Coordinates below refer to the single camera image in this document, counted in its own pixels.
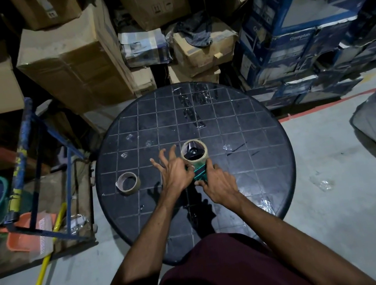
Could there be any person's right hand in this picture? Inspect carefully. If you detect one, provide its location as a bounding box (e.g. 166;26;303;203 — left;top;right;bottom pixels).
191;154;242;211

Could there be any person's left hand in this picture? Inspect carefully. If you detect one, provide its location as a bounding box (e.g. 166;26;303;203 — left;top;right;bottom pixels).
148;142;199;199

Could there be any teal tape dispenser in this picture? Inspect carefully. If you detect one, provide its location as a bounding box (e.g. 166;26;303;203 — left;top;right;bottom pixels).
179;137;215;188

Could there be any brown tape roll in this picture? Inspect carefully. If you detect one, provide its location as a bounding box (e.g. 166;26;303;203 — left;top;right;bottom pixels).
178;137;211;171

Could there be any cardboard tape roll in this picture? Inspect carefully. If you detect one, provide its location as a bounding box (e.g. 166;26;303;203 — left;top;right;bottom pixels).
113;170;143;198

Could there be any person's right forearm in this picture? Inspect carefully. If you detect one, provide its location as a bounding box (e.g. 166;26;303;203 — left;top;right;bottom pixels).
231;175;376;285

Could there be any person's left forearm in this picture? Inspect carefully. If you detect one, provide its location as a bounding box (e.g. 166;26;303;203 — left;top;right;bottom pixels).
73;190;189;285

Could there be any person's maroon shirt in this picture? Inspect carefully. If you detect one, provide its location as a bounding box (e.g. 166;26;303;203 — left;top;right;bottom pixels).
140;218;320;285

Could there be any crumpled plastic scrap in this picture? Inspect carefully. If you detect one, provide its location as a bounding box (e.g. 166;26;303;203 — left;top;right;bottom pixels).
308;170;335;196

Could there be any crumpled clear plastic wrap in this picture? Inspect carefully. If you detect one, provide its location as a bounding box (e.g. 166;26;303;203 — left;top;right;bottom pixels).
66;215;91;237

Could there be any grey taped package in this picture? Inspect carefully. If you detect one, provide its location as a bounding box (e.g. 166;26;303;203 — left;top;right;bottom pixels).
118;25;173;71

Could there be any dark cloth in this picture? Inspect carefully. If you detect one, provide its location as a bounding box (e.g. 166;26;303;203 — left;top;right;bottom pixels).
170;9;216;51

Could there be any pile of brown cardboard boxes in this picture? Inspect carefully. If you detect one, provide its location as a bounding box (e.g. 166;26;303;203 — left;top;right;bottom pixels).
0;0;287;176

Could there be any blue metal trolley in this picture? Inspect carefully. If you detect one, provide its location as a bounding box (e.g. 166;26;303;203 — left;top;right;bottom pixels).
0;88;106;256

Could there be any yellow stick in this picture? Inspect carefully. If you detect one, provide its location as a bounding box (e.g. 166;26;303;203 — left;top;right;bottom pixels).
22;202;80;285

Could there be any orange plastic dustpan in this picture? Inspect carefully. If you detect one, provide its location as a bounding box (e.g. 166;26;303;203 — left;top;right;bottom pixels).
0;207;64;268

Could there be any stack of blue printed boxes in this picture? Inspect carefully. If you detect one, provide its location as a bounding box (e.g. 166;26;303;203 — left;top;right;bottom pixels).
225;0;376;116

